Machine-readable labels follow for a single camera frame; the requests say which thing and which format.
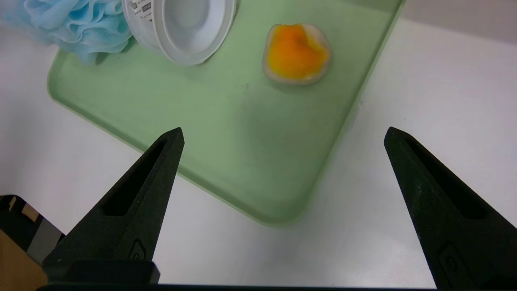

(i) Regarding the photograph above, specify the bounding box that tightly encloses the blue mesh bath loofah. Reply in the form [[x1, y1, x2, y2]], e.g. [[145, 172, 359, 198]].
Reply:
[[0, 0, 134, 65]]

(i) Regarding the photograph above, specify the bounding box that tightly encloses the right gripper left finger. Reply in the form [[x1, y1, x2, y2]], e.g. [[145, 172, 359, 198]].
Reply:
[[42, 127, 185, 283]]

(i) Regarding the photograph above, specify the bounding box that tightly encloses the light green plastic tray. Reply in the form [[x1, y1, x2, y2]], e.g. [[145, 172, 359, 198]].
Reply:
[[47, 0, 406, 226]]

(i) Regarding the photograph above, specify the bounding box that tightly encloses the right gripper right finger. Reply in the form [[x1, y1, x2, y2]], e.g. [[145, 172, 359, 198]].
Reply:
[[385, 127, 517, 288]]

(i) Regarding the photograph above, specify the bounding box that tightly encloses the white and orange egg toy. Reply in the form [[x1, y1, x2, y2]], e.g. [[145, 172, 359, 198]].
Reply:
[[263, 23, 332, 85]]

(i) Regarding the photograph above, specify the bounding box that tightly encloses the white tape roll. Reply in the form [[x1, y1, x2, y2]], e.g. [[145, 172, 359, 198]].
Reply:
[[122, 0, 237, 66]]

